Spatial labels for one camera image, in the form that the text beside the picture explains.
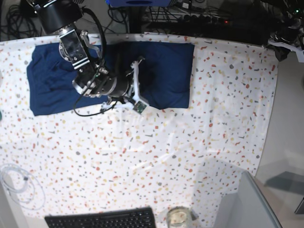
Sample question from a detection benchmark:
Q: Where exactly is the navy blue t-shirt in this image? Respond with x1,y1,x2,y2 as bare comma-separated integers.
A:
26,41,196,117

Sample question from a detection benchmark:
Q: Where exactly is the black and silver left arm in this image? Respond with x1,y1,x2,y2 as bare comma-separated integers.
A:
262,0,304,63

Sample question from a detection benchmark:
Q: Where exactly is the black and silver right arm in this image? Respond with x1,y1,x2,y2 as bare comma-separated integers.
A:
28,0,148,104

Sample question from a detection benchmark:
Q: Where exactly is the terrazzo pattern table cloth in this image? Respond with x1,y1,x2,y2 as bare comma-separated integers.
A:
0,34,278,228

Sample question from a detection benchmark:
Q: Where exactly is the coiled white cable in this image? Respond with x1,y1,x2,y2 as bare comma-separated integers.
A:
0,163,46,211

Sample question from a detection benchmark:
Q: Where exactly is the black computer keyboard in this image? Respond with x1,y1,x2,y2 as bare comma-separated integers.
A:
44,207,156,228

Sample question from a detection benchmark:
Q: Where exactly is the clear glass jar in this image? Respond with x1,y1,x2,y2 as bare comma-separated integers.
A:
166,207,192,228

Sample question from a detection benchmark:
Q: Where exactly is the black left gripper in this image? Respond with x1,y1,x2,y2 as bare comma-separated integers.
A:
270,26,304,61

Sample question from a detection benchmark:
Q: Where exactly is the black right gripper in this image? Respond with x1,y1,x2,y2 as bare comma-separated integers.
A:
108,53,157,98

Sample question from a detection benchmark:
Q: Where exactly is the grey monitor back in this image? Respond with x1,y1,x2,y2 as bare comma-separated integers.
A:
214,171,282,228

